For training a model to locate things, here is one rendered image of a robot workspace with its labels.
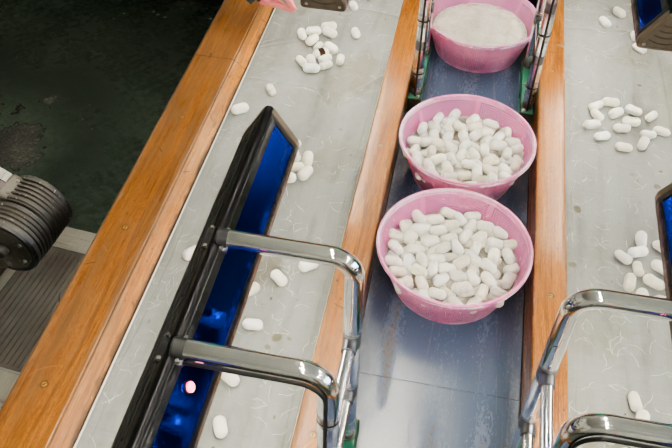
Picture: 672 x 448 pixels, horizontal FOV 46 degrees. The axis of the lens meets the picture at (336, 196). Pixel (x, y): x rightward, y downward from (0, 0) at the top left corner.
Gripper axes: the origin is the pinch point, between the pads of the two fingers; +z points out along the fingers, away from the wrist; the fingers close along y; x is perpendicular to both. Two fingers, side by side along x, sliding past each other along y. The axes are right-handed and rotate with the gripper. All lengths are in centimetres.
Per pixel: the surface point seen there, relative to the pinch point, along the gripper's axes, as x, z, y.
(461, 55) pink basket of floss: -18.7, 35.0, 3.2
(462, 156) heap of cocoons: -22, 37, -32
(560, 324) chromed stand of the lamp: -54, 26, -94
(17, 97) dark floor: 136, -34, 47
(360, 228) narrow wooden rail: -13, 24, -57
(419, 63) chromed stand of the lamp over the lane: -18.8, 24.0, -12.3
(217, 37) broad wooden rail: 13.7, -8.4, -7.8
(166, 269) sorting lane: 9, 2, -71
